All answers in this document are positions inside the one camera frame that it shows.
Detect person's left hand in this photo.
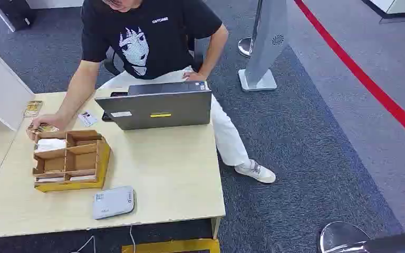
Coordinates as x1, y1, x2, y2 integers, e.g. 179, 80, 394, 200
182, 66, 207, 83

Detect person's right hand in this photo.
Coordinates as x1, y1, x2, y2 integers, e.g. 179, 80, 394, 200
26, 113, 68, 141

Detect stack of golden cards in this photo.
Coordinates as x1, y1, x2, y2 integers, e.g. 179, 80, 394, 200
27, 123, 60, 135

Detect golden printed card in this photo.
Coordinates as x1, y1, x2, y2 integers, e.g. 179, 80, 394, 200
23, 100, 44, 118

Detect white printed card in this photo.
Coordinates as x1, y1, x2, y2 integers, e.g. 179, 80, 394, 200
78, 110, 99, 128

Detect person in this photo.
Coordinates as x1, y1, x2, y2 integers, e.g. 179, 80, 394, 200
26, 0, 277, 184

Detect grey laptop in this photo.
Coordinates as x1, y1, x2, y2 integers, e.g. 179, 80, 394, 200
94, 81, 213, 131

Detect wooden card box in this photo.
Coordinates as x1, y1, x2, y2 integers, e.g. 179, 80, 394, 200
32, 129, 112, 193

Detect black phone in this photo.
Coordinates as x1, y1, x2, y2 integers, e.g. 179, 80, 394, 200
101, 91, 129, 122

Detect grey kiosk stand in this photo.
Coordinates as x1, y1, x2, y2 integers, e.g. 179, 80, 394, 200
237, 0, 290, 93

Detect grey flat card reader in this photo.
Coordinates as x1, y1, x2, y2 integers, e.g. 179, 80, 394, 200
92, 186, 136, 221

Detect black box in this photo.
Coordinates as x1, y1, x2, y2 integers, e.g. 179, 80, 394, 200
0, 0, 38, 32

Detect desk leg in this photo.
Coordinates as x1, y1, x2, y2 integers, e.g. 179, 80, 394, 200
210, 216, 223, 240

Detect red barrier tape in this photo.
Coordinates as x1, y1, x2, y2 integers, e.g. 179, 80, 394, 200
293, 0, 405, 149

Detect yellow board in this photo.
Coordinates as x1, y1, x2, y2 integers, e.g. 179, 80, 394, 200
121, 238, 221, 253

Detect white furniture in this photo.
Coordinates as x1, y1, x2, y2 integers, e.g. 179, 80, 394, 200
360, 0, 405, 25

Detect white cable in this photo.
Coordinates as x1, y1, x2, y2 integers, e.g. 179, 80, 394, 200
129, 225, 137, 253
70, 235, 97, 253

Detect chrome stanchion with dark post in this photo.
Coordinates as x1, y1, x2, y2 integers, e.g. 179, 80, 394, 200
319, 221, 405, 253

